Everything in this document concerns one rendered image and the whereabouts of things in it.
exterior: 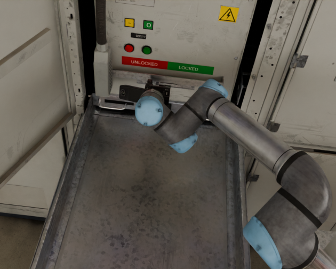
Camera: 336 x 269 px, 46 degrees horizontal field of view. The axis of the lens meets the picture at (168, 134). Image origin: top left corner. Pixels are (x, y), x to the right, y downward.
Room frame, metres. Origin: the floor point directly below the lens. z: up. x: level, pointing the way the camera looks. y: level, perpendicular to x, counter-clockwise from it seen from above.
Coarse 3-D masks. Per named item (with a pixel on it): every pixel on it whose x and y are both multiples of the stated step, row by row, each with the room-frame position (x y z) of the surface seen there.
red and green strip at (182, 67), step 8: (128, 64) 1.12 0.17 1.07; (136, 64) 1.12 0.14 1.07; (144, 64) 1.12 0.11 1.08; (152, 64) 1.12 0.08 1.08; (160, 64) 1.12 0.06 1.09; (168, 64) 1.12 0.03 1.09; (176, 64) 1.12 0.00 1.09; (184, 64) 1.12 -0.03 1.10; (192, 72) 1.12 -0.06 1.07; (200, 72) 1.12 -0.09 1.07; (208, 72) 1.12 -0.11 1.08
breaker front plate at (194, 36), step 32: (160, 0) 1.12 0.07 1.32; (192, 0) 1.12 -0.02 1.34; (224, 0) 1.12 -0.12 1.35; (256, 0) 1.12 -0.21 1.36; (128, 32) 1.12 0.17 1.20; (160, 32) 1.12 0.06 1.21; (192, 32) 1.12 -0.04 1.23; (224, 32) 1.12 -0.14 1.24; (192, 64) 1.12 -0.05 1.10; (224, 64) 1.12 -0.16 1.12
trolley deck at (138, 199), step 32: (96, 128) 1.01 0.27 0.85; (128, 128) 1.02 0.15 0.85; (96, 160) 0.86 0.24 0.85; (128, 160) 0.87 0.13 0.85; (160, 160) 0.89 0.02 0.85; (192, 160) 0.91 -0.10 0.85; (224, 160) 0.93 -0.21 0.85; (96, 192) 0.73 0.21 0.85; (128, 192) 0.74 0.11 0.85; (160, 192) 0.76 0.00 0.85; (192, 192) 0.77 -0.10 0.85; (224, 192) 0.79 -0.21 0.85; (96, 224) 0.61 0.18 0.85; (128, 224) 0.62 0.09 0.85; (160, 224) 0.64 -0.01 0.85; (192, 224) 0.65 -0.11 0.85; (224, 224) 0.67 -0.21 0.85; (64, 256) 0.50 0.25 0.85; (96, 256) 0.51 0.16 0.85; (128, 256) 0.52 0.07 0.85; (160, 256) 0.53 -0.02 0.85; (192, 256) 0.55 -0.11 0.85; (224, 256) 0.56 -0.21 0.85
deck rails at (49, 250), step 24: (96, 120) 1.04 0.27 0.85; (72, 168) 0.80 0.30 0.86; (240, 168) 0.84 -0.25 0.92; (72, 192) 0.71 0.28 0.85; (240, 192) 0.75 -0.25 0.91; (240, 216) 0.67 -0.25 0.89; (48, 240) 0.53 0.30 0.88; (240, 240) 0.60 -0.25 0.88; (48, 264) 0.47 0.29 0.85; (240, 264) 0.53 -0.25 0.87
